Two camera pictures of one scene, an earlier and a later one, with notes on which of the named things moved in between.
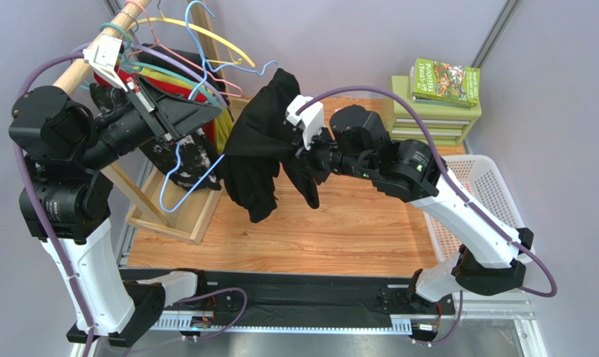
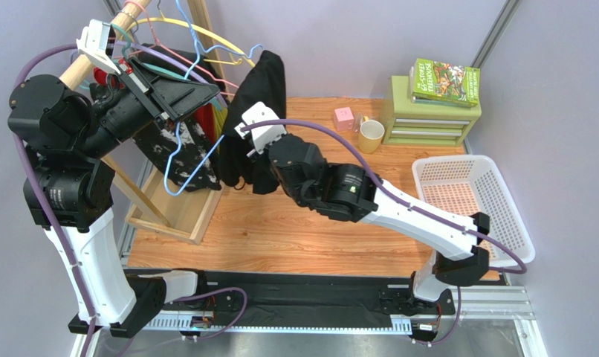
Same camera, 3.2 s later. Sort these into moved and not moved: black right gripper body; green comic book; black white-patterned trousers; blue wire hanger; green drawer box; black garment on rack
Moved: black right gripper body; blue wire hanger
Not moved: black white-patterned trousers; green drawer box; green comic book; black garment on rack
